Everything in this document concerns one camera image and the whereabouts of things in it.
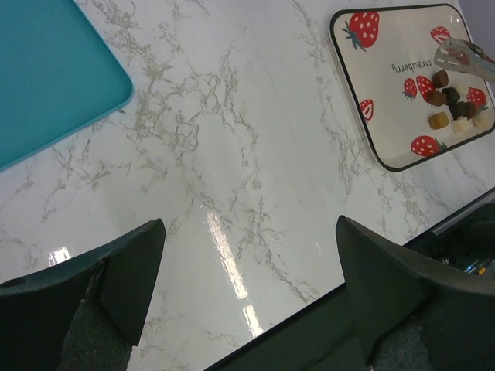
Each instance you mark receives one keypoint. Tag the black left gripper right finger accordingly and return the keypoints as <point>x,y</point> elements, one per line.
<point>388,283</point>

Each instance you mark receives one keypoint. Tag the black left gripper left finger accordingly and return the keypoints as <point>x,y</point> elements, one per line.
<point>86,313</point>

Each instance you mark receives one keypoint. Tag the brown square chocolate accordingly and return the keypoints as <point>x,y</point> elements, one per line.
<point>436,98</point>

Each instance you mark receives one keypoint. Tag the dark brown chocolate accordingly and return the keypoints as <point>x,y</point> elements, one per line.
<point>464,109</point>
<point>440,79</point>

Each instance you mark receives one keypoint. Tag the teal box lid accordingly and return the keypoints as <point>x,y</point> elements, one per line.
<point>57,76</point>

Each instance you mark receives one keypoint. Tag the metal tongs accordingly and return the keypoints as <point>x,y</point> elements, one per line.
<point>462,56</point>

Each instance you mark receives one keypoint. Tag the cream square chocolate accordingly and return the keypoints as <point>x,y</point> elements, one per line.
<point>460,125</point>

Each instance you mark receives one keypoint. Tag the tan round chocolate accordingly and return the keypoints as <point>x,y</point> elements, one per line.
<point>438,121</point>

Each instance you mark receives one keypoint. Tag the strawberry print tray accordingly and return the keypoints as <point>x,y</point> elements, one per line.
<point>387,59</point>

